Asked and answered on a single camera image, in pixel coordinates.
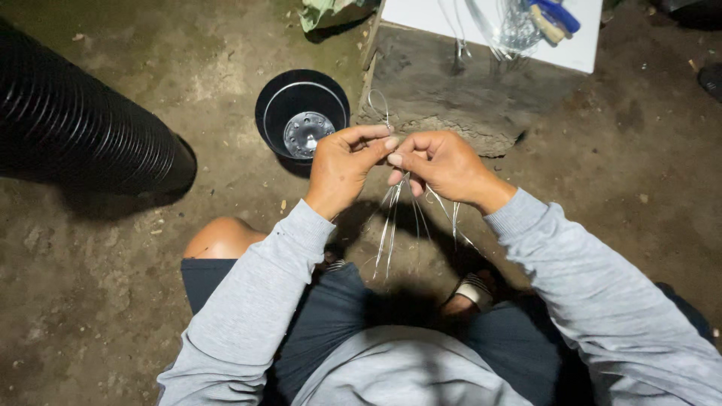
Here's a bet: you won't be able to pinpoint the person's right hand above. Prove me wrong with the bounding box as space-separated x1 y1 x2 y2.
386 131 517 217

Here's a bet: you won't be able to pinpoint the person's left hand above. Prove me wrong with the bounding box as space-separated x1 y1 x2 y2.
305 124 399 221

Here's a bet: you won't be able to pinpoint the bundle of thin silver wires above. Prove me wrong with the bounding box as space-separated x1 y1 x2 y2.
361 89 480 283

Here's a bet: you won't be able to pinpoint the silver perforated metal disc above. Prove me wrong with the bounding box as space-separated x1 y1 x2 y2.
282 111 337 159

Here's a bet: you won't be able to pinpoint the grey concrete block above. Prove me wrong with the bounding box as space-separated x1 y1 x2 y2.
357 21 587 159

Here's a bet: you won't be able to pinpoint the black plastic plant pot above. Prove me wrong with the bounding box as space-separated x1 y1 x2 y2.
254 69 351 165

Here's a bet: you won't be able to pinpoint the striped sandal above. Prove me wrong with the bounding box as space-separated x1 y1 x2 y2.
323 248 349 274
443 273 498 317

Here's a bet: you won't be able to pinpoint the person's left knee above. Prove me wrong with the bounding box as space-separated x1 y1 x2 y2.
183 217 268 260

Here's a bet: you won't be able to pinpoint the person's dark blue shorts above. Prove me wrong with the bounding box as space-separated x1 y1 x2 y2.
180 258 713 406

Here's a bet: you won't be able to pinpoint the green crumpled cloth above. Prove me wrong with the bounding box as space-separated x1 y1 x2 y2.
298 0 380 33

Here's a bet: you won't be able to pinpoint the white flat board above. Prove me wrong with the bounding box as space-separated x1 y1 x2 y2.
380 0 604 74

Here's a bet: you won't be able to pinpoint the person's grey shirt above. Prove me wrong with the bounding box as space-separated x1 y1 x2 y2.
290 325 537 406

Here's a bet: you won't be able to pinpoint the stack of black ribbed pots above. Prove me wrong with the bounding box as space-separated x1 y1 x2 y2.
0 16 198 198

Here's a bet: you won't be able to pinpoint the dark shoe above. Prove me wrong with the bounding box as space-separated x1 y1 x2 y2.
697 63 722 103

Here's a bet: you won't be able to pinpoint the heap of silver wire loops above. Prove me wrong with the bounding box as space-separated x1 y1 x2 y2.
437 0 547 63

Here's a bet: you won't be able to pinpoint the blue and beige handled pliers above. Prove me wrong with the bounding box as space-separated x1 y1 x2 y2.
527 0 582 46

